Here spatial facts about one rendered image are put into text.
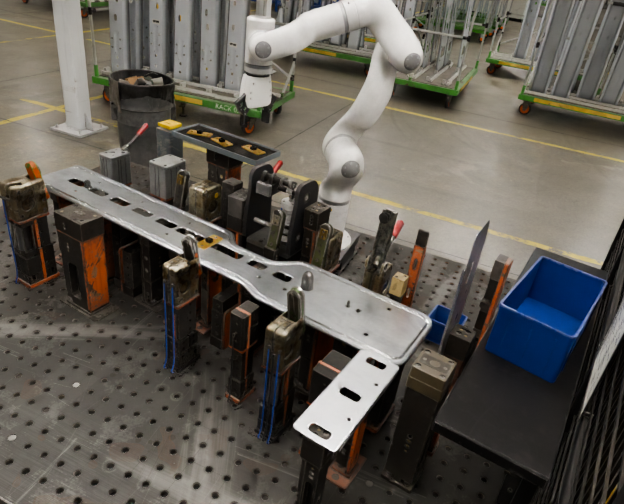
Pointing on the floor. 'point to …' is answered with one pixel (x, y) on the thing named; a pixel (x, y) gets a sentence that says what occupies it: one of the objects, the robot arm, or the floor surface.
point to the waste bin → (141, 108)
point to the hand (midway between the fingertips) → (254, 121)
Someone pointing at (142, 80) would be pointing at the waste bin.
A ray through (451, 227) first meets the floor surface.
